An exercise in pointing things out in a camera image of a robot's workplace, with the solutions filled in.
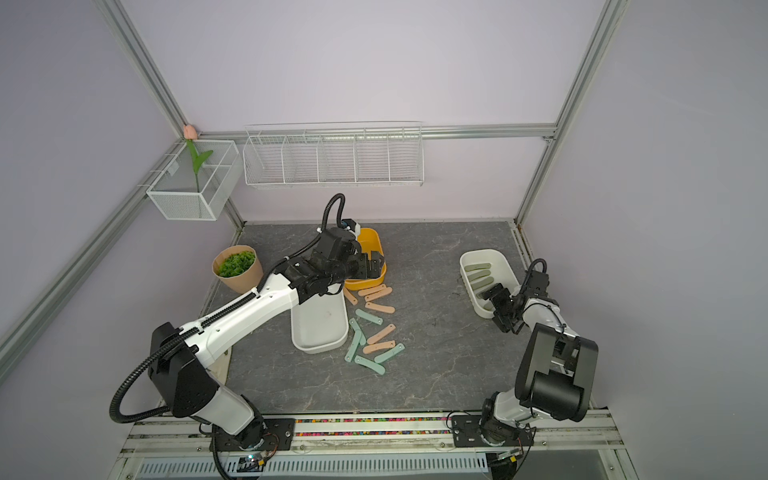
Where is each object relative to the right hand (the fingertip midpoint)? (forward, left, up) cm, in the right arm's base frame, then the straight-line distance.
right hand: (486, 302), depth 92 cm
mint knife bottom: (-18, +35, -4) cm, 39 cm away
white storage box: (-5, +52, -4) cm, 52 cm away
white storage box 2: (+15, -3, -4) cm, 16 cm away
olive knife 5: (-3, +3, +10) cm, 11 cm away
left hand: (+2, +35, +19) cm, 40 cm away
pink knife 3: (-9, +33, -4) cm, 35 cm away
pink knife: (+6, +39, -4) cm, 39 cm away
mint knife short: (-6, +41, -4) cm, 42 cm away
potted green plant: (+9, +78, +7) cm, 79 cm away
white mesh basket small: (+18, +89, +30) cm, 95 cm away
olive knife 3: (+10, -1, -4) cm, 11 cm away
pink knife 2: (+1, +33, -5) cm, 34 cm away
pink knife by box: (+4, +43, -4) cm, 44 cm away
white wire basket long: (+42, +49, +25) cm, 69 cm away
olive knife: (+16, -1, -4) cm, 16 cm away
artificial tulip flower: (+34, +89, +29) cm, 100 cm away
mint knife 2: (-13, +27, -4) cm, 31 cm away
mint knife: (-3, +37, -4) cm, 37 cm away
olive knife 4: (+7, -2, -4) cm, 8 cm away
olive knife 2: (+13, -1, -4) cm, 13 cm away
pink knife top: (+7, +37, -4) cm, 37 cm away
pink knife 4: (-12, +33, -4) cm, 36 cm away
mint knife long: (-12, +41, -3) cm, 43 cm away
